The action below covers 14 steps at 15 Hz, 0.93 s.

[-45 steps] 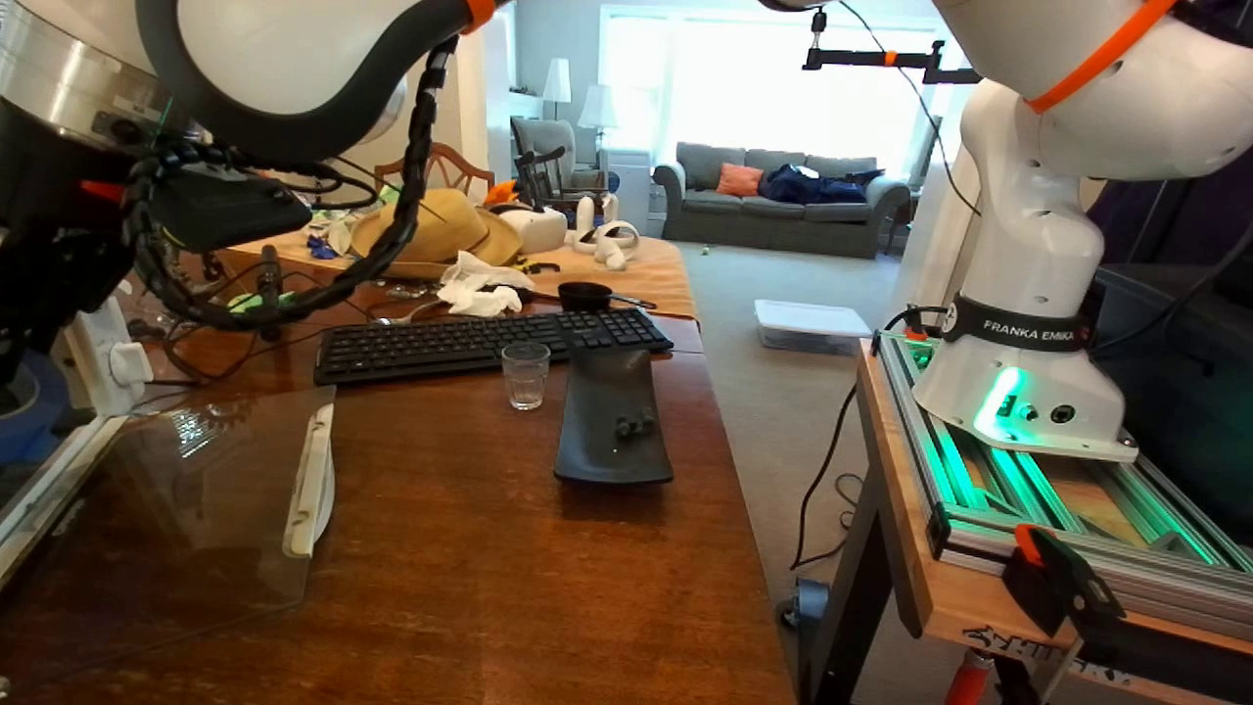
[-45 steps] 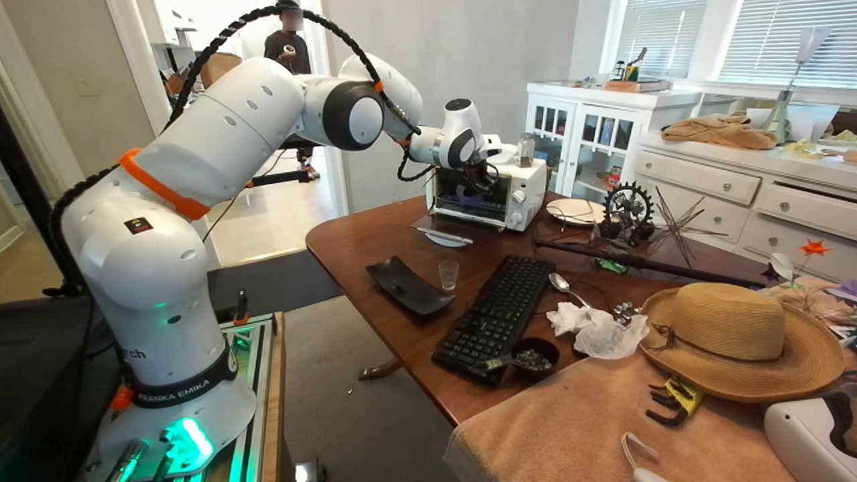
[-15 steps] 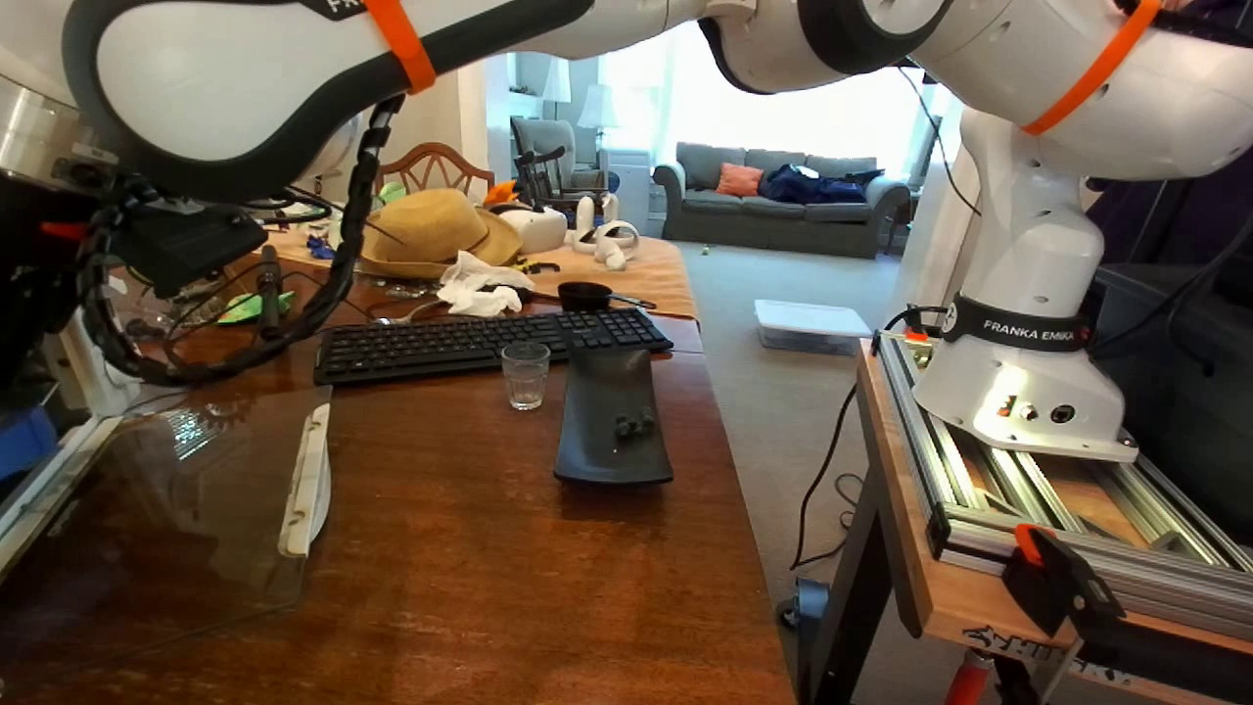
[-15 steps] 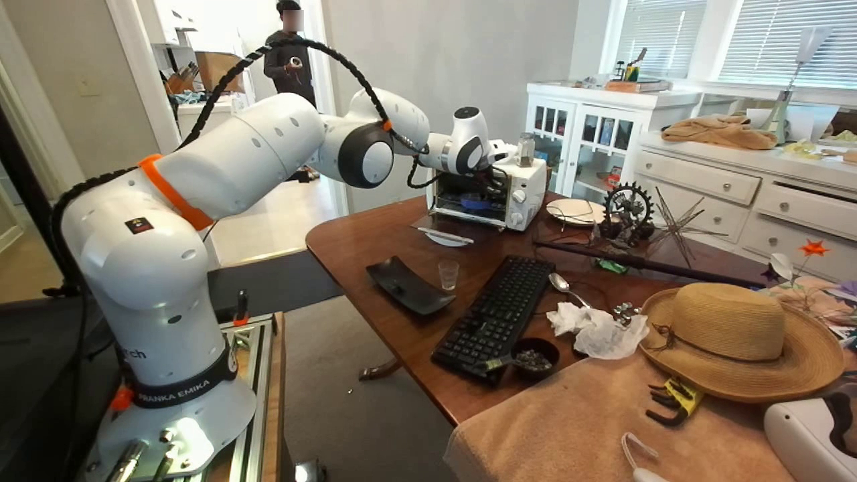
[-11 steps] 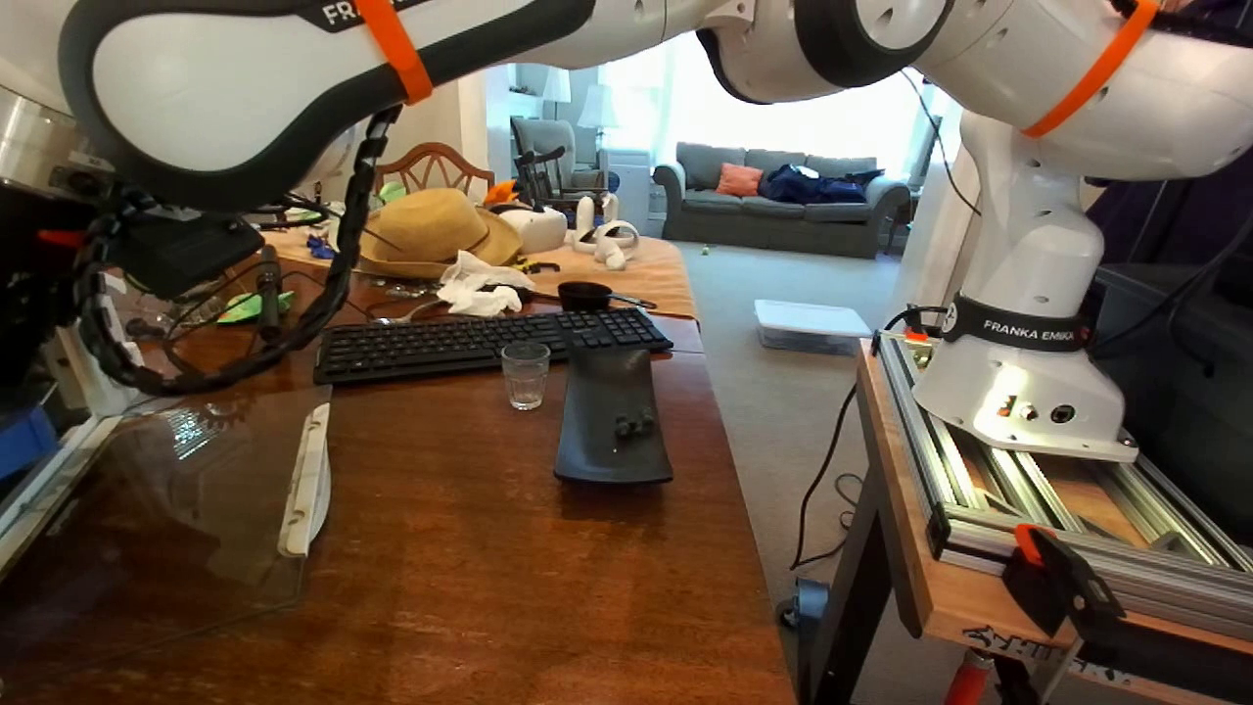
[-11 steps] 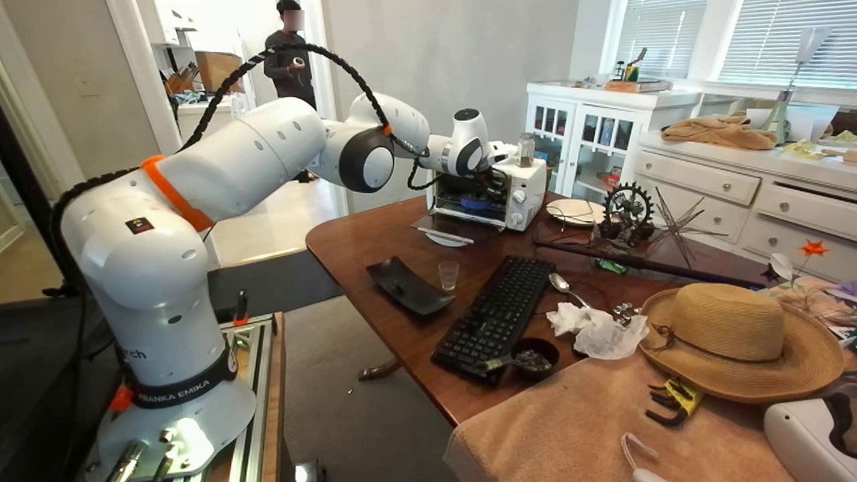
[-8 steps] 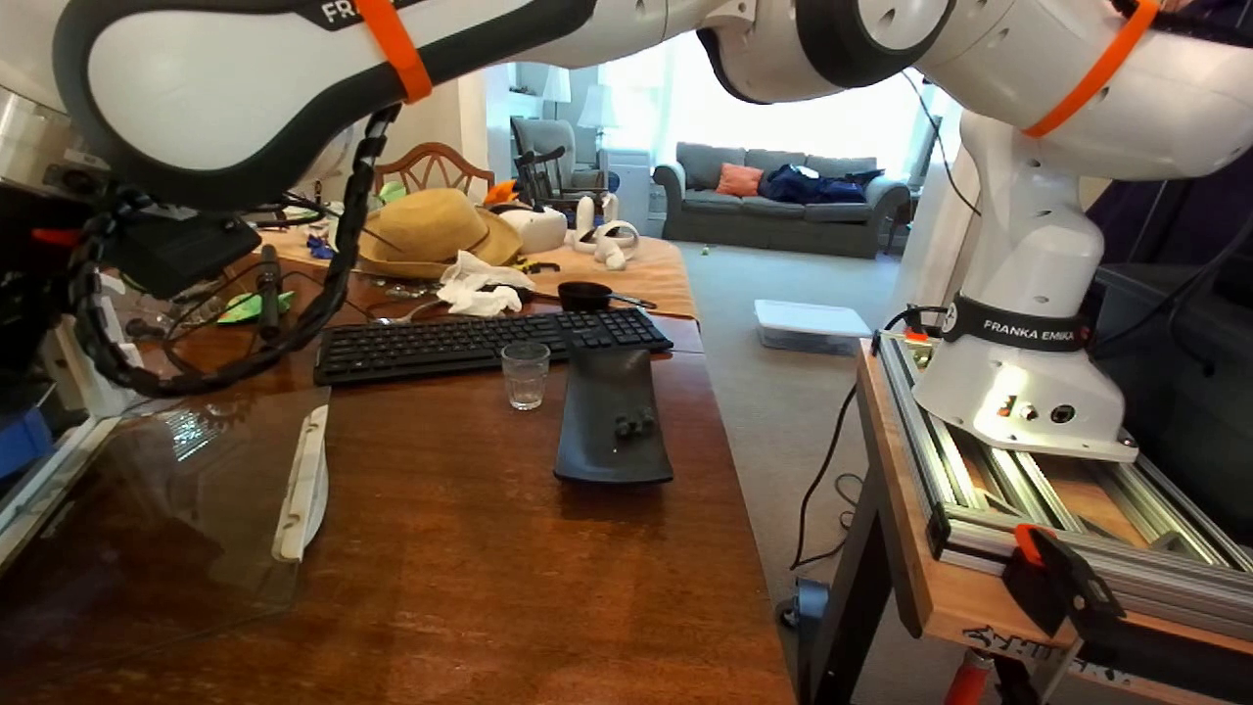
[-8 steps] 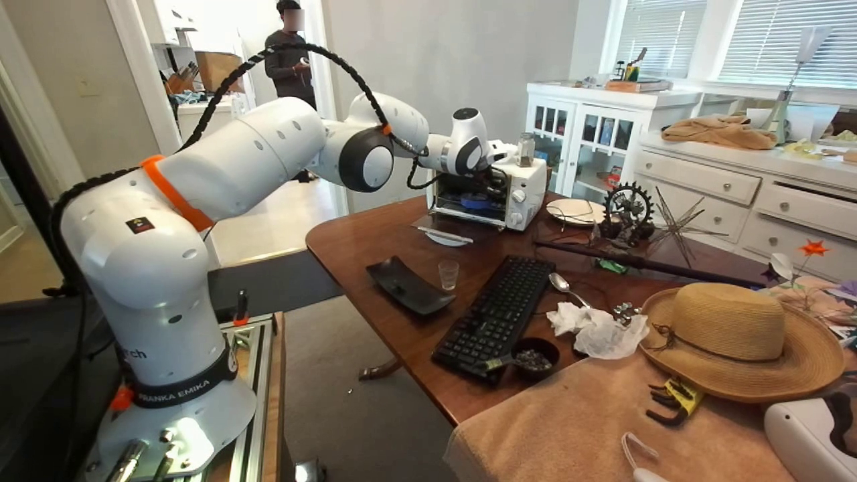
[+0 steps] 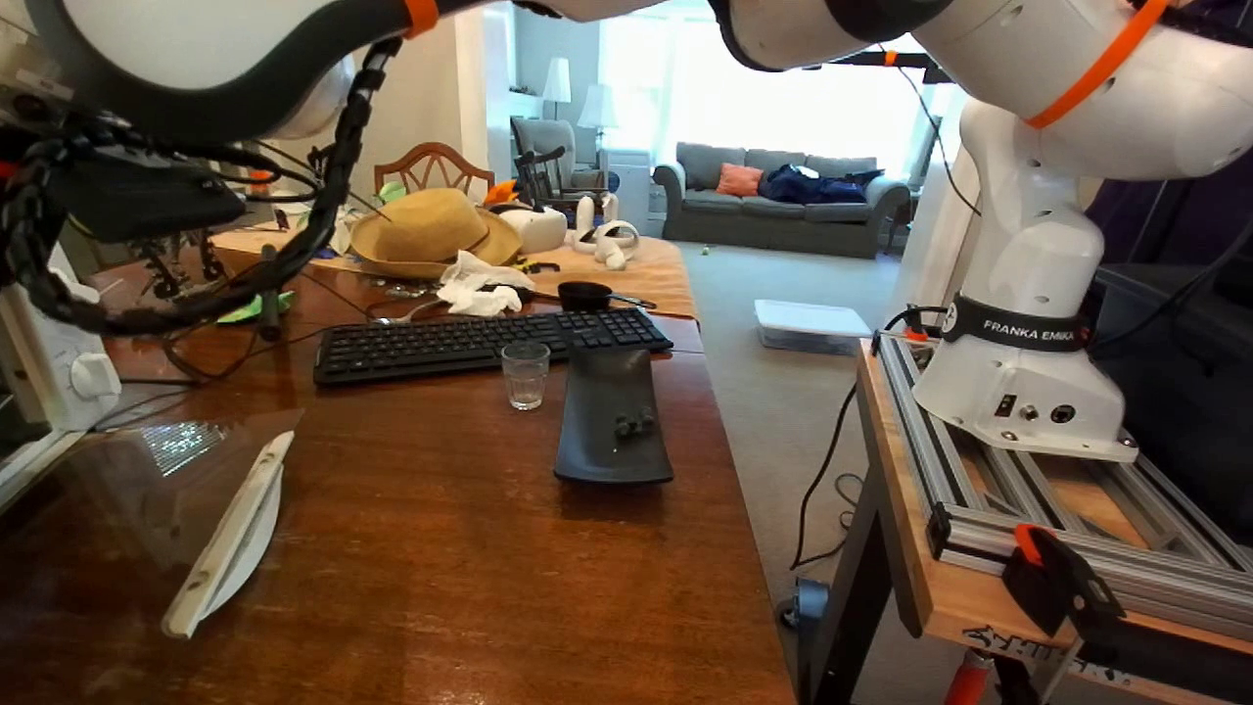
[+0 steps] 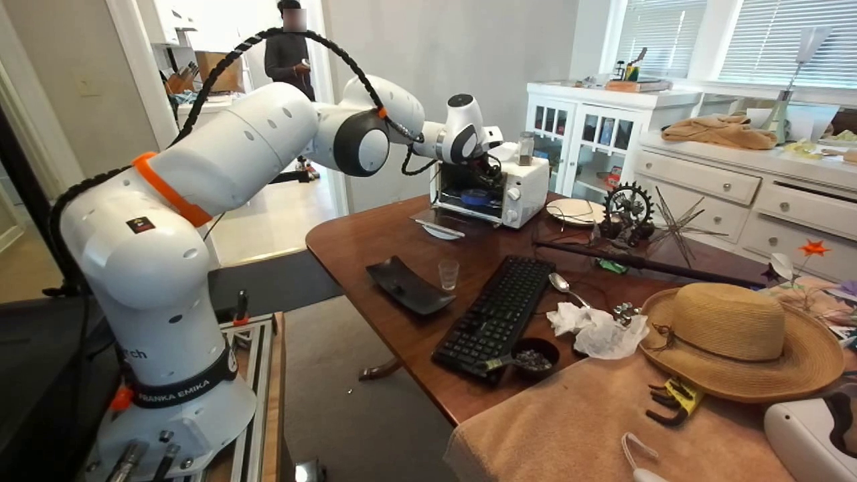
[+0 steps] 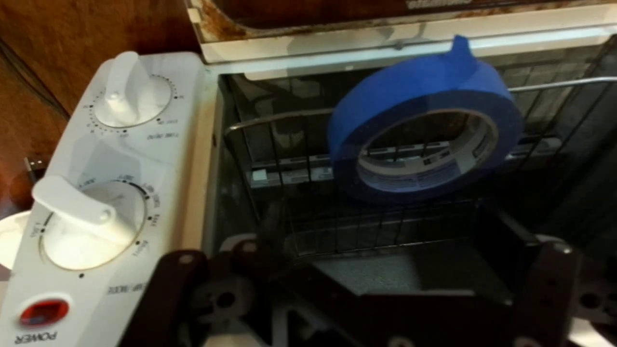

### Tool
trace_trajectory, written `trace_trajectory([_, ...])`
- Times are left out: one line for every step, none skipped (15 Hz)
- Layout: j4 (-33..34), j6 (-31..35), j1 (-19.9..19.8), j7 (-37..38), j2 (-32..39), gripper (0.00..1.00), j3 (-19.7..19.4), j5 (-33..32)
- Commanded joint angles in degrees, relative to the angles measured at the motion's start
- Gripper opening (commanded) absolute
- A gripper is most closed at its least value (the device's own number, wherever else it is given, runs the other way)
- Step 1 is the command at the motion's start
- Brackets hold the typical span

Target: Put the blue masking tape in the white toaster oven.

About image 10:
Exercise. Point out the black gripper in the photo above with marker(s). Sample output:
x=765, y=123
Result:
x=492, y=165

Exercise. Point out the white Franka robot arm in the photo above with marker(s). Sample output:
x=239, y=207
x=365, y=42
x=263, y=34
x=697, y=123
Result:
x=258, y=143

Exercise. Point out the white toaster oven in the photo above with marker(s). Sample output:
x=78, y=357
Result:
x=523, y=191

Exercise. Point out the white round plate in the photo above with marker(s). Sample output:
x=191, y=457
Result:
x=578, y=214

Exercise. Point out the white glass-door cabinet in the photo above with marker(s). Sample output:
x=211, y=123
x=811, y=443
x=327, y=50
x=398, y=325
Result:
x=584, y=135

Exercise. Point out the small clear glass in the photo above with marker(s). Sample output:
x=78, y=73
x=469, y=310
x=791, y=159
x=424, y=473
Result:
x=448, y=275

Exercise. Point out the metal spoon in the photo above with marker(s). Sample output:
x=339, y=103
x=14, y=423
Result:
x=563, y=286

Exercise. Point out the black gear-shaped ornament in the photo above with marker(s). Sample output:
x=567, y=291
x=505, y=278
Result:
x=631, y=210

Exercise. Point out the black computer keyboard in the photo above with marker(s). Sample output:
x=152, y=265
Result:
x=496, y=322

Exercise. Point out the green flat object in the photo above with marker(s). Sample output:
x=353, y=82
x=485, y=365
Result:
x=611, y=266

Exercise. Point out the long dark stick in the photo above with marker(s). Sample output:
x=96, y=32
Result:
x=651, y=266

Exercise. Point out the metal star ornament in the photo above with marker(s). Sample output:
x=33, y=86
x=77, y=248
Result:
x=681, y=223

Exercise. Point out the white crumpled cloth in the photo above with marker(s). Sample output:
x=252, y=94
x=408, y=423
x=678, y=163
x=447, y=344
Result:
x=605, y=334

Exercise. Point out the small black bowl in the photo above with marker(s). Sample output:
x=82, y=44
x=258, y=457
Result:
x=535, y=364

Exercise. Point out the white wooden sideboard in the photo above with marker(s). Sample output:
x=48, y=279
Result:
x=714, y=183

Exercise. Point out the tan woven hat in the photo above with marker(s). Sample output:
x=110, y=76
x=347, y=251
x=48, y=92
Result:
x=718, y=135

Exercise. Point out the person in dark shirt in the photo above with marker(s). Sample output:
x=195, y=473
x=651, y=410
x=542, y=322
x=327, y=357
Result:
x=287, y=57

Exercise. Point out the tan tablecloth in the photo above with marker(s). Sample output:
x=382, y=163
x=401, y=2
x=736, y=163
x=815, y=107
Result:
x=571, y=431

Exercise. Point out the yellow black hand tool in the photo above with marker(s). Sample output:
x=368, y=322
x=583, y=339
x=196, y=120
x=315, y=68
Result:
x=674, y=402

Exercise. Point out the straw sun hat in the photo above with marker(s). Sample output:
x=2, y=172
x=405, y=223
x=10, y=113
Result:
x=738, y=339

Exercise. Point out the white VR controller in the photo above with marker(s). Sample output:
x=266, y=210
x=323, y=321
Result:
x=641, y=457

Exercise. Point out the orange star decoration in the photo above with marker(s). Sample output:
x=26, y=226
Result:
x=815, y=251

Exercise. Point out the white VR headset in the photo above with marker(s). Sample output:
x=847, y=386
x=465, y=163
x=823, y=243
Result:
x=808, y=443

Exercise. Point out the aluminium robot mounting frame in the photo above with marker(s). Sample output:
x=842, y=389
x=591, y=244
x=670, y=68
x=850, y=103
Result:
x=255, y=393

